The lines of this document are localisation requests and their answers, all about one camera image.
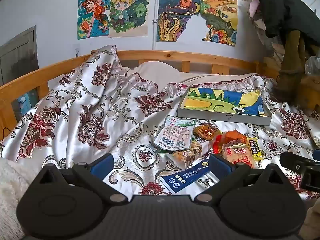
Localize landscape wall drawing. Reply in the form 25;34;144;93
200;0;238;47

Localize yellow snack packet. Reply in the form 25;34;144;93
247;137;264;162

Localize blond child wall drawing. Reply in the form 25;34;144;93
108;0;149;38

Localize white fluffy cloth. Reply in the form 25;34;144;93
0;157;33;240

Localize black jacket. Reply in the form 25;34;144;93
250;0;320;38

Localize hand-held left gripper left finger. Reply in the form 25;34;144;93
35;153;129;204

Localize wooden bed frame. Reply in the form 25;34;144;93
0;50;280;140

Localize clear nut bar packet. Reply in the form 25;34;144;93
166;139;210;172

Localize grey patterned cloth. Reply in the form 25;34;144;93
252;12;285;63

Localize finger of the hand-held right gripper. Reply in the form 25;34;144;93
279;151;314;175

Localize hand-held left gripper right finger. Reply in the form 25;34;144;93
194;154;288;203

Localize white wall pipe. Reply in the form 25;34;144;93
152;0;160;52

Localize gold snack packet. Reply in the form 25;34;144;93
193;123;222;141

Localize grey shallow tray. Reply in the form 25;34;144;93
177;87;273;126

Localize swirly seaweed wall drawing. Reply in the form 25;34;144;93
157;0;202;43

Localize white and green snack packet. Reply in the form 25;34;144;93
153;115;198;153

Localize red-haired girl wall drawing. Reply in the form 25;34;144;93
77;0;112;40

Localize white pillow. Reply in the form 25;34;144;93
132;61;260;85

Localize olive brown trousers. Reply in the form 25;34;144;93
272;29;308;103

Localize blue and white snack packet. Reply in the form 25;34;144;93
159;158;214;195

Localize grey door panel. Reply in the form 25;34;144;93
0;25;39;85

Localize beige red-print cake packet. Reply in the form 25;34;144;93
221;141;257;169

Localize orange snack packet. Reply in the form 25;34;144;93
212;130;249;155

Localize pink cloth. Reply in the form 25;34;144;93
247;0;262;18

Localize clear plastic bag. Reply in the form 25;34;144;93
304;55;320;77

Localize beige cloth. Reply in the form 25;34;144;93
299;200;320;240

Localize floral satin blanket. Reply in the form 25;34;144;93
0;44;320;202

